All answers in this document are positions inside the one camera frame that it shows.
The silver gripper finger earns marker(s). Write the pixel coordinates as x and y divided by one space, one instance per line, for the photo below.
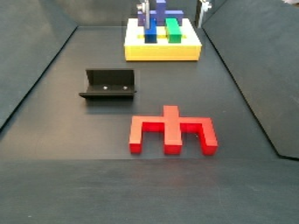
204 7
142 13

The red trident-shaped block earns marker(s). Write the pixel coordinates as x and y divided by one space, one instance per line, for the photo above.
172 125

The green rectangular bar block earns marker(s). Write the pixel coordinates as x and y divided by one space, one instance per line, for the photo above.
172 31

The blue rectangular bar block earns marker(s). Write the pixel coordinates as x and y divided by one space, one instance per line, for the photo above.
149 33

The yellow board base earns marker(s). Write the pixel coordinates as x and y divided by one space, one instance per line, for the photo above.
160 51

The purple cross-shaped block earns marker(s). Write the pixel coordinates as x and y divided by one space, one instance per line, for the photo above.
160 13

